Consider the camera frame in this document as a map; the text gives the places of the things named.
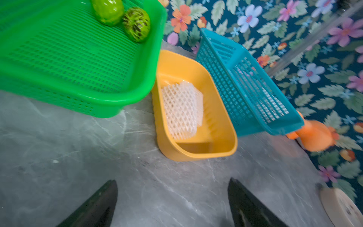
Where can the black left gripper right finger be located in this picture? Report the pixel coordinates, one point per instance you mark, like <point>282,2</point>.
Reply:
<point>247,210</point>

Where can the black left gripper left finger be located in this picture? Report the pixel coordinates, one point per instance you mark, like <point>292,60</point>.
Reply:
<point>97,210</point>

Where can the white foam net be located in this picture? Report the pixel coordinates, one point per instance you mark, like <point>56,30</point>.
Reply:
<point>183,106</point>

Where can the dark speckled custard apple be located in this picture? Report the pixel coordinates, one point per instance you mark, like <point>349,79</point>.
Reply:
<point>137,24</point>

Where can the light green custard apple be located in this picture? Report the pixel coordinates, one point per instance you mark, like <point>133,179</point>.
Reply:
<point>108,12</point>

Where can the round beige clock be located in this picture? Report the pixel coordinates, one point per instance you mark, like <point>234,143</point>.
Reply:
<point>340,209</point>

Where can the orange toy duck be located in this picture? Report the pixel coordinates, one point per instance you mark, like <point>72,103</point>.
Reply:
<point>315,136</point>

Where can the yellow plastic tub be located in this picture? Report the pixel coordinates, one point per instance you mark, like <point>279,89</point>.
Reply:
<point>216,137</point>

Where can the teal plastic basket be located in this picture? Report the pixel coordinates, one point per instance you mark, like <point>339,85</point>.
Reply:
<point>230,64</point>

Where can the green plastic basket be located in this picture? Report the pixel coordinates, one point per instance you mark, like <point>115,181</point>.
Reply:
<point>58,53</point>

